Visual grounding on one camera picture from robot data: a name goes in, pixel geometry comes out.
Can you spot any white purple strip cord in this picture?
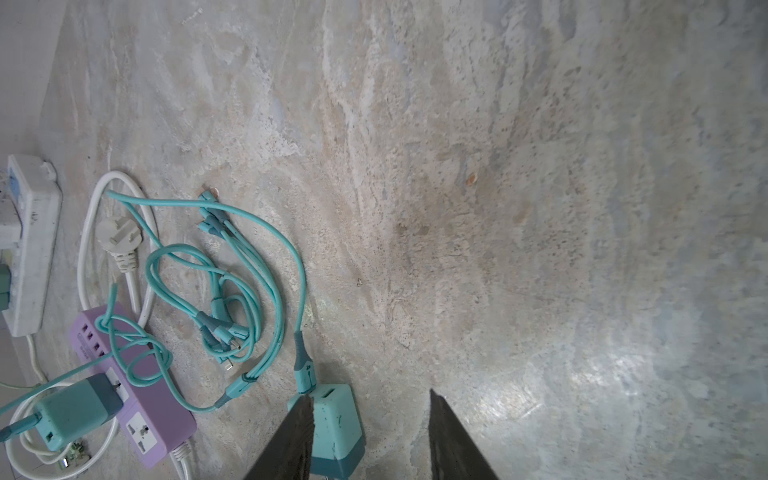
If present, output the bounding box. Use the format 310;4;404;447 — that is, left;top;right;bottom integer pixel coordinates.
2;170;196;480

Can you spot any teal cable bundle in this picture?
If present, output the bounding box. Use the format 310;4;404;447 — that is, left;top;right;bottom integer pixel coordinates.
0;188;318;418

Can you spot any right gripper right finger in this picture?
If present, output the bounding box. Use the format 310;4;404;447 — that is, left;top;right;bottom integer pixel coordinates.
428;389;498;480

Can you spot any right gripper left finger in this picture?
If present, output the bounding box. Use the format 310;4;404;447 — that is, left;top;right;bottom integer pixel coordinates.
245;395;315;480

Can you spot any purple power strip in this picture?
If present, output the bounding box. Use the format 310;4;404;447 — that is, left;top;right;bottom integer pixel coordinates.
69;306;197;469

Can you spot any white multicolour power strip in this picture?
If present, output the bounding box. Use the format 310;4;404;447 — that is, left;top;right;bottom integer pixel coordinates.
1;154;62;337

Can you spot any teal charger plug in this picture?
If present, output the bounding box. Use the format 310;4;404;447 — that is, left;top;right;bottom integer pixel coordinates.
1;373;124;452
288;377;365;479

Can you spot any white power strip cord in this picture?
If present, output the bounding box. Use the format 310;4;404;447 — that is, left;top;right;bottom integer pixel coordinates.
23;332;49;385

